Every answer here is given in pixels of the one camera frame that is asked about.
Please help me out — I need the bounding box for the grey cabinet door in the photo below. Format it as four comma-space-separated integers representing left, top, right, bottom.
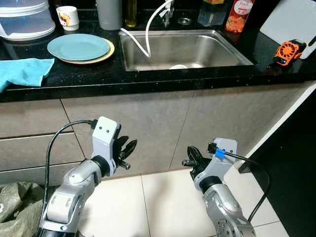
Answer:
60, 90, 196, 176
170, 81, 316, 171

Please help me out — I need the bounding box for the black floor cabinet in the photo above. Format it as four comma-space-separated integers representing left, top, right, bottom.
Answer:
238, 81, 316, 237

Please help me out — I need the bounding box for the stainless steel sink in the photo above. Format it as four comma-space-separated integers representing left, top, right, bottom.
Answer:
118, 30, 255, 72

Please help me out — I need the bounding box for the green woven sack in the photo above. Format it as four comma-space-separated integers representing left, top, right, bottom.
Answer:
0, 182, 50, 237

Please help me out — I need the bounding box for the teal cloth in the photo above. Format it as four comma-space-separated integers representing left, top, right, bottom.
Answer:
0, 58, 55, 93

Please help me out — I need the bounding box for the yellow oil bottle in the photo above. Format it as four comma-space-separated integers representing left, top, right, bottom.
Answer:
123, 0, 138, 28

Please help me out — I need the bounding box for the grey cylinder red round logo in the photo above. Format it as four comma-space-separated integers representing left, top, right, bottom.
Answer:
96, 0, 122, 31

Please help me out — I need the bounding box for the chrome faucet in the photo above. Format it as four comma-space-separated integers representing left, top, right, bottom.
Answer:
160, 0, 174, 28

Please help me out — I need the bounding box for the clear plastic sponge holder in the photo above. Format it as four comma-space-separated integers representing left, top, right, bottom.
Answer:
197, 0, 228, 28

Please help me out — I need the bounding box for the white printed cup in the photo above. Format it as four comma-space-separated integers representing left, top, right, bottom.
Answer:
56, 6, 80, 31

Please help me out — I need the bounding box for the peach dish soap bottle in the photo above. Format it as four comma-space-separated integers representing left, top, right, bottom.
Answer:
225, 0, 255, 34

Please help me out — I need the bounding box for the clear plastic lidded container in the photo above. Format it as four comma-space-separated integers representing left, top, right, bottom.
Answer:
0, 0, 56, 41

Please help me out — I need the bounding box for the white cutting board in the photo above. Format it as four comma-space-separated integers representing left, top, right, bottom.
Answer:
259, 0, 316, 60

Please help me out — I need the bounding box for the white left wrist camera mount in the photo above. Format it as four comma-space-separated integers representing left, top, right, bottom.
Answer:
91, 117, 121, 176

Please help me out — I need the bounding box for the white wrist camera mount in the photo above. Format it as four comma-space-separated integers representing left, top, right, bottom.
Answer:
91, 117, 121, 176
195, 138, 238, 191

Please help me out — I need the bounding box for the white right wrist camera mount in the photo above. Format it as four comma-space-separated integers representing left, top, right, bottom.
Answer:
195, 138, 238, 191

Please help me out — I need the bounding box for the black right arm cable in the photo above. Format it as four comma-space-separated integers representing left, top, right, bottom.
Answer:
207, 143, 271, 223

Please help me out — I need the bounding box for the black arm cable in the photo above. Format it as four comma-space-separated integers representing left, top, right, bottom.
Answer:
207, 143, 271, 223
44, 118, 102, 213

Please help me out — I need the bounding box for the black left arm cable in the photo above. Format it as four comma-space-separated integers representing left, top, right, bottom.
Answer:
44, 118, 102, 213

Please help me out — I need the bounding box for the white hose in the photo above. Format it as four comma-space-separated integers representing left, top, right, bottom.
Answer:
120, 0, 174, 58

